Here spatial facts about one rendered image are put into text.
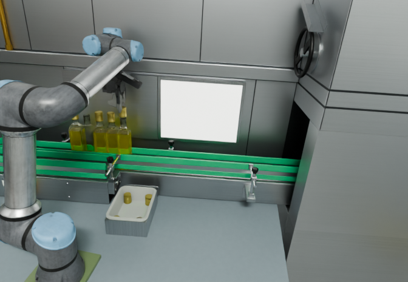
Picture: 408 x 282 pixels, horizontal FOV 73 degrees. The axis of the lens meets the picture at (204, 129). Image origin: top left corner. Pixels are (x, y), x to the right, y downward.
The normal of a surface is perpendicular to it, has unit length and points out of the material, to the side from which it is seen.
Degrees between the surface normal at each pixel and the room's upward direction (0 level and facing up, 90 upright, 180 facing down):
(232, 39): 90
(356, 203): 90
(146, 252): 0
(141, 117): 90
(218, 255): 0
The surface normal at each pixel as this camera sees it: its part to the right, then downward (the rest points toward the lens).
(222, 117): -0.04, 0.40
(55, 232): 0.23, -0.87
